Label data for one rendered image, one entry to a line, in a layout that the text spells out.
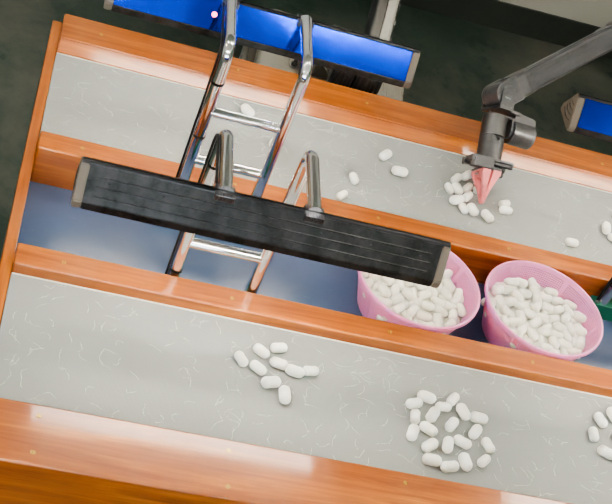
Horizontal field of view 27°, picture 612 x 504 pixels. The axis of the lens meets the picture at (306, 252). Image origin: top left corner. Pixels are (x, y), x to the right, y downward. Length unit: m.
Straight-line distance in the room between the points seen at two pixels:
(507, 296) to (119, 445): 1.00
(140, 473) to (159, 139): 0.87
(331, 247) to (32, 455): 0.57
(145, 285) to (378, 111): 0.88
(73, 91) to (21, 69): 1.27
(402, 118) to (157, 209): 1.09
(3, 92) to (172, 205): 1.93
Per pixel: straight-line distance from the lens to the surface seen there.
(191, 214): 1.99
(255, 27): 2.45
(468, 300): 2.60
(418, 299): 2.54
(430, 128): 2.96
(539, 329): 2.64
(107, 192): 1.98
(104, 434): 2.06
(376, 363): 2.38
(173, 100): 2.77
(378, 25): 3.14
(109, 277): 2.29
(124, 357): 2.20
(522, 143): 2.90
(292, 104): 2.37
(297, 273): 2.57
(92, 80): 2.75
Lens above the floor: 2.37
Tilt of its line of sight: 40 degrees down
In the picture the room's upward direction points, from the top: 25 degrees clockwise
